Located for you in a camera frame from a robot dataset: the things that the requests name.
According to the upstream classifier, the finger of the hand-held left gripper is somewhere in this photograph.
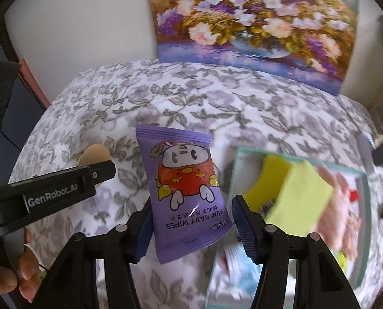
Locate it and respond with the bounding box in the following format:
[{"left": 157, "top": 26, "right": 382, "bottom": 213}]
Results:
[{"left": 89, "top": 160, "right": 117, "bottom": 189}]

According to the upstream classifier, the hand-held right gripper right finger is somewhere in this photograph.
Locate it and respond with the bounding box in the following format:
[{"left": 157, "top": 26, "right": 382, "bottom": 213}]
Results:
[{"left": 232, "top": 195, "right": 362, "bottom": 309}]

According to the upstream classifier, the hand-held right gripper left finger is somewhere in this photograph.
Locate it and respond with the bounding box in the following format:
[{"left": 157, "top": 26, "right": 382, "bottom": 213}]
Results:
[{"left": 47, "top": 200, "right": 153, "bottom": 309}]

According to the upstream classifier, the beige round pad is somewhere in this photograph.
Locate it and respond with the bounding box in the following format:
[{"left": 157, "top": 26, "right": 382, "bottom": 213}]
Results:
[{"left": 79, "top": 144, "right": 112, "bottom": 189}]

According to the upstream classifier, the green-rimmed white box lid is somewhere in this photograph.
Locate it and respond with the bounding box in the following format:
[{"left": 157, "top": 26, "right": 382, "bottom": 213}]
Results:
[{"left": 206, "top": 146, "right": 372, "bottom": 309}]

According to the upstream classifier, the yellow-green cloth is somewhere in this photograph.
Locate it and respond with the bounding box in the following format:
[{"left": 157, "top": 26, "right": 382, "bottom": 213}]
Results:
[{"left": 265, "top": 159, "right": 335, "bottom": 237}]

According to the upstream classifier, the purple wipes packet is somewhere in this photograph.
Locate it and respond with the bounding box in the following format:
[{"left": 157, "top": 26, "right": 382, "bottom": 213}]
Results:
[{"left": 135, "top": 124, "right": 234, "bottom": 264}]

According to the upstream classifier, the pink lace cloth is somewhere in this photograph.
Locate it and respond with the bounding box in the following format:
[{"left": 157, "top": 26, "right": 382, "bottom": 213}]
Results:
[{"left": 314, "top": 164, "right": 364, "bottom": 258}]

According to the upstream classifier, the person's left hand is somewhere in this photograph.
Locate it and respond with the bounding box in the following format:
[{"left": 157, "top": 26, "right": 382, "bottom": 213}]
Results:
[{"left": 0, "top": 225, "right": 46, "bottom": 303}]

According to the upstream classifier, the dark blue cabinet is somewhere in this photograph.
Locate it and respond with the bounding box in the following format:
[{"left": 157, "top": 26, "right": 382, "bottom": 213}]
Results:
[{"left": 0, "top": 29, "right": 50, "bottom": 155}]

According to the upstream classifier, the grey floral blanket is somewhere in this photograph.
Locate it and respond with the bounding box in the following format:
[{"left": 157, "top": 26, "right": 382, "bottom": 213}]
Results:
[{"left": 10, "top": 58, "right": 383, "bottom": 309}]

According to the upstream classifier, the white power strip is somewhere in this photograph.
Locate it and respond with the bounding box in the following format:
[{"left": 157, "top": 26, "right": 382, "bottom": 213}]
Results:
[{"left": 357, "top": 133, "right": 377, "bottom": 176}]

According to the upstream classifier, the floral painting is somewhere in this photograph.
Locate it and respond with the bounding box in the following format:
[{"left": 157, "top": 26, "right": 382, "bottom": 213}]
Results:
[{"left": 145, "top": 0, "right": 361, "bottom": 96}]

